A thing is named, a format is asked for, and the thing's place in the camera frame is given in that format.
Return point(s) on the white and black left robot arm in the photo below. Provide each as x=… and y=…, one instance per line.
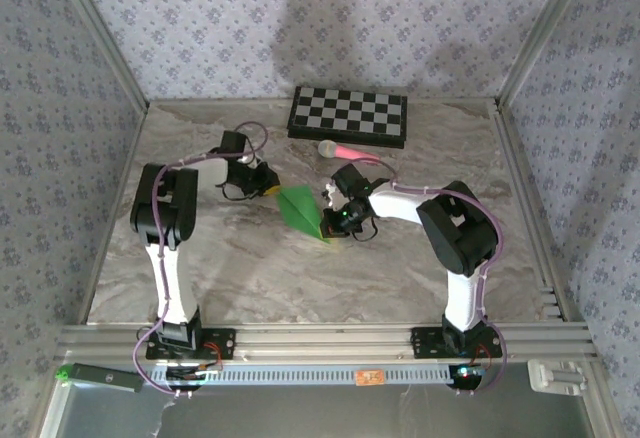
x=170, y=278

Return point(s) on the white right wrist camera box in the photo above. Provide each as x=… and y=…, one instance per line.
x=330, y=193

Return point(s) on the white plastic bracket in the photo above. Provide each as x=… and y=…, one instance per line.
x=555, y=378

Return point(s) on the aluminium side rail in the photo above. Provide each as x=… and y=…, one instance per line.
x=505, y=133
x=125, y=173

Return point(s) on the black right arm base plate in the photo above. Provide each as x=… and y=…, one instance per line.
x=425, y=343

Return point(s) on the black and grey folding chessboard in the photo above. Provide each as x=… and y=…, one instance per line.
x=350, y=113

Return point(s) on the pink toy microphone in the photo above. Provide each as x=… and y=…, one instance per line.
x=345, y=152

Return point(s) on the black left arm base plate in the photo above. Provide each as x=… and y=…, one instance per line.
x=220, y=343

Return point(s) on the long aluminium mounting rail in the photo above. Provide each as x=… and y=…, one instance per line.
x=325, y=340

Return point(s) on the orange paper label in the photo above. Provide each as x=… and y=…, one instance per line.
x=370, y=377

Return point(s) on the small circuit board green light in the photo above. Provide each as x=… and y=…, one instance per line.
x=467, y=373

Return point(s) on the black bar device green tip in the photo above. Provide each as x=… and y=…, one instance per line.
x=105, y=377

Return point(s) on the grey metal sheet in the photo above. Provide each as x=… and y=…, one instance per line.
x=325, y=413

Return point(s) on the aluminium frame post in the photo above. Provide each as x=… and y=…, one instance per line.
x=545, y=33
x=100, y=33

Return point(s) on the green square paper sheet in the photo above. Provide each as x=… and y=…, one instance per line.
x=300, y=208

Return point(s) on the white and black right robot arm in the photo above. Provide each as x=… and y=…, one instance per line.
x=460, y=238

